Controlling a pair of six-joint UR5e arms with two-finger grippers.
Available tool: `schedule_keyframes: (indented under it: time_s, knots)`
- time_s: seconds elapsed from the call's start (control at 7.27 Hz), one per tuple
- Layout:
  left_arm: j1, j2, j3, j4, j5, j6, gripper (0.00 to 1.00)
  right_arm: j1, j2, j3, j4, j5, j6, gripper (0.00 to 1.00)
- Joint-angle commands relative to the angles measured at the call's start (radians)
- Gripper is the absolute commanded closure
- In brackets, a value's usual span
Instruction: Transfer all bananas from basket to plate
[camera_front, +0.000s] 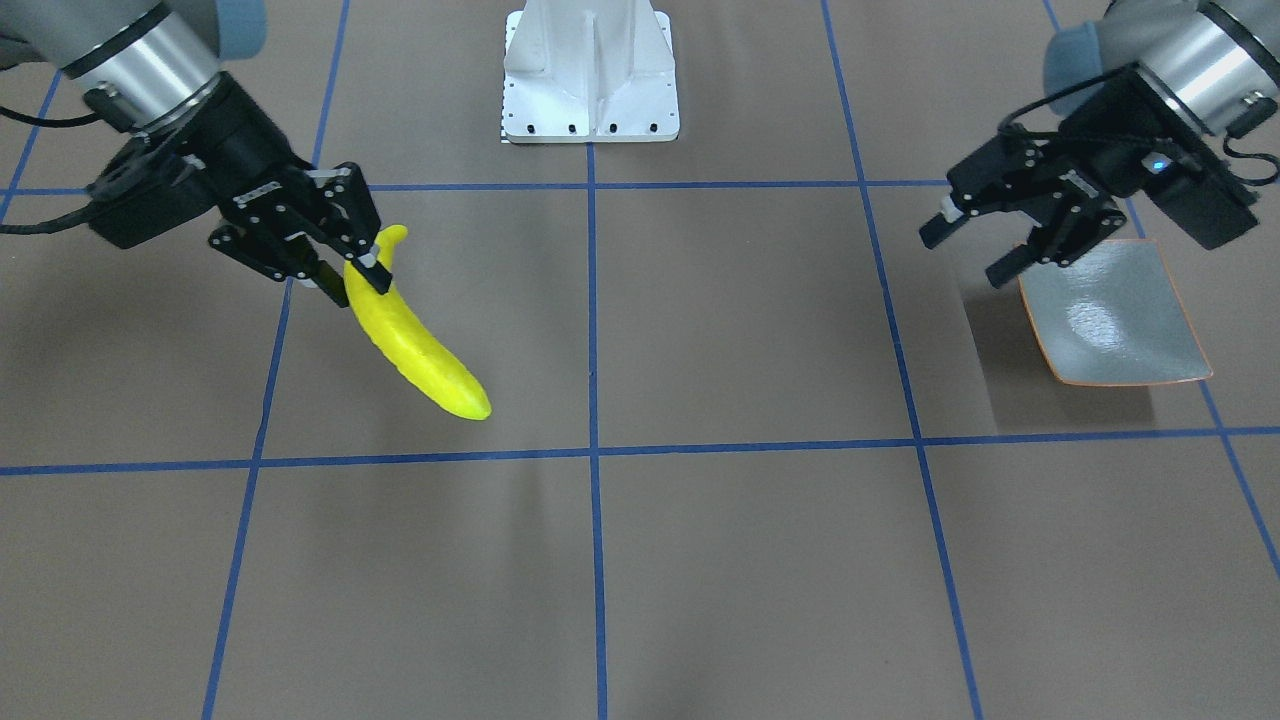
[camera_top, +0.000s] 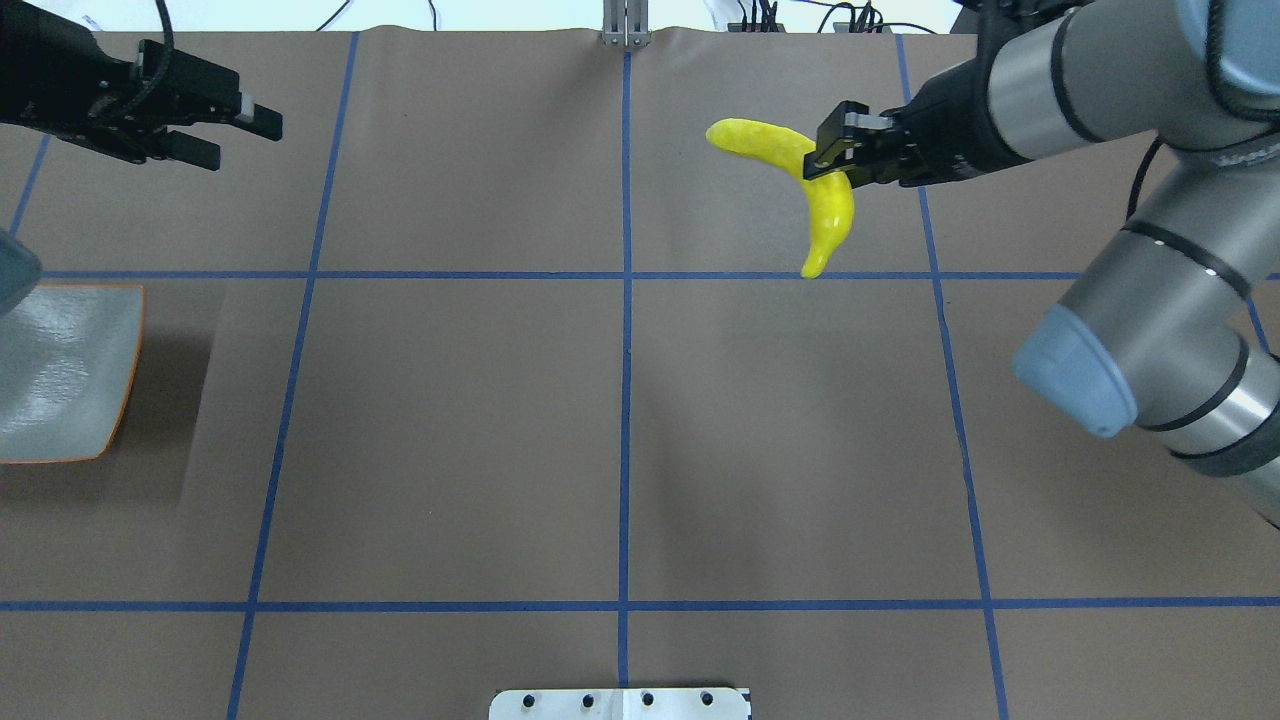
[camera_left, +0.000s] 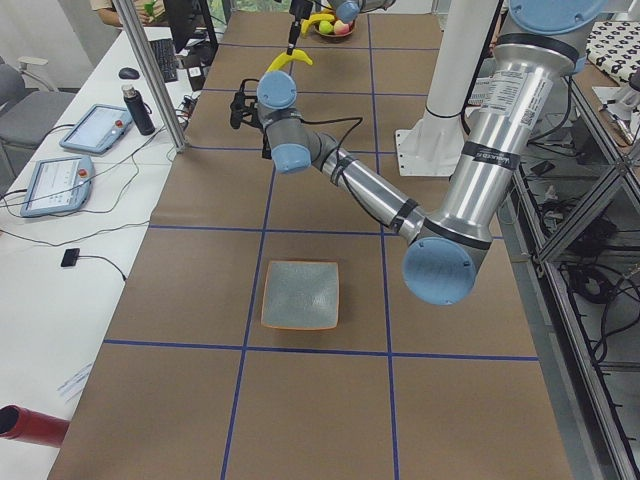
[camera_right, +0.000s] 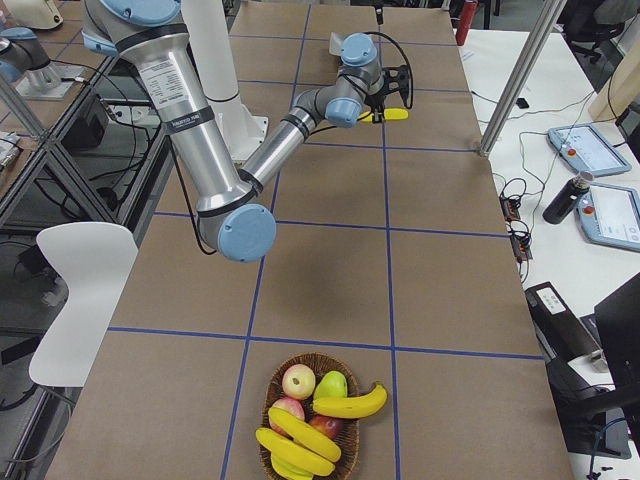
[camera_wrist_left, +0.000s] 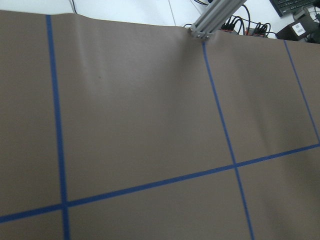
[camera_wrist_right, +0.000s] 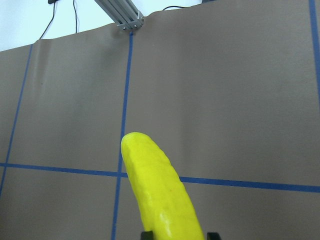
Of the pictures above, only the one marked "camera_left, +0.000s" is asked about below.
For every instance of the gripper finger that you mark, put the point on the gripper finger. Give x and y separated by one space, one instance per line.
293 37

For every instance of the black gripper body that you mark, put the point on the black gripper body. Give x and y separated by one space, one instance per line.
267 148
298 24

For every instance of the yellow banana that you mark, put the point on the yellow banana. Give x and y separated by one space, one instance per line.
315 19
285 58

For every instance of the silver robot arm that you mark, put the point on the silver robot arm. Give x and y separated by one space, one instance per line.
497 65
346 10

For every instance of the yellow banana on basket rim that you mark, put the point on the yellow banana on basket rim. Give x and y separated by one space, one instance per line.
315 19

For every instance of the wicker fruit basket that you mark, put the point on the wicker fruit basket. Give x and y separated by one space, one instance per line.
332 38

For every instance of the blue square ceramic plate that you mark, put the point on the blue square ceramic plate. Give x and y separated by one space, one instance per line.
301 295

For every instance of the pink apple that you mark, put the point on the pink apple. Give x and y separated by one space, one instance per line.
341 28

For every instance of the black keyboard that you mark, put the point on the black keyboard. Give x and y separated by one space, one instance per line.
164 54

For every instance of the black water bottle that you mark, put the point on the black water bottle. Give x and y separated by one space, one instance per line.
138 110

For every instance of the black computer monitor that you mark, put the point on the black computer monitor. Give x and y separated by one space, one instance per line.
184 17

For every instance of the black computer mouse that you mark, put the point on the black computer mouse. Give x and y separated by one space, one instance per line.
128 73

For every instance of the seated person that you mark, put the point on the seated person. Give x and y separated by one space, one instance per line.
150 13

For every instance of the far blue teach pendant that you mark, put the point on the far blue teach pendant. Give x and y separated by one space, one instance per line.
98 129

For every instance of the blue teach pendant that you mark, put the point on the blue teach pendant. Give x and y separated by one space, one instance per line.
98 129
60 185

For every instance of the near blue teach pendant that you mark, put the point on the near blue teach pendant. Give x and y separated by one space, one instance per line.
60 185

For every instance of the brown paper table mat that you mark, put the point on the brown paper table mat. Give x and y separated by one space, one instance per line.
189 385

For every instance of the small black puck device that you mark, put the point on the small black puck device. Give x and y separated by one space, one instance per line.
70 257

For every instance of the red cylinder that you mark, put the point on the red cylinder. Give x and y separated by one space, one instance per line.
28 426

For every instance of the aluminium frame post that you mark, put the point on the aluminium frame post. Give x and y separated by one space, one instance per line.
143 53

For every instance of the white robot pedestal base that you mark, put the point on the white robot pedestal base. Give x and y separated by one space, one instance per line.
433 146

